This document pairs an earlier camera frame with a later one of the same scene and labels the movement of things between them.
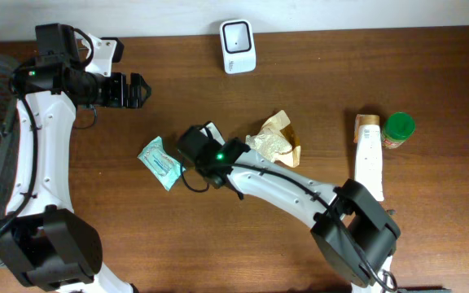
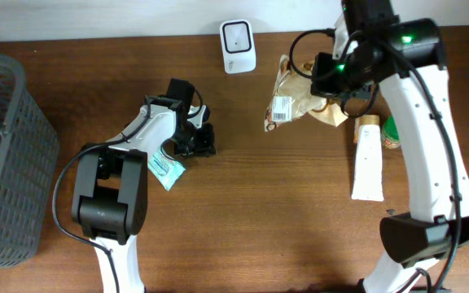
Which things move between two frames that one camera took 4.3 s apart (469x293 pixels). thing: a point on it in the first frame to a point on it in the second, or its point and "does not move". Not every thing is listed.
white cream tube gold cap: (368, 166) does not move
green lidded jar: (398, 129) does not move
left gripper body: (117, 97) to (195, 140)
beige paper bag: (276, 140) to (291, 98)
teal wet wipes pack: (164, 167) does not move
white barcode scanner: (238, 47) does not move
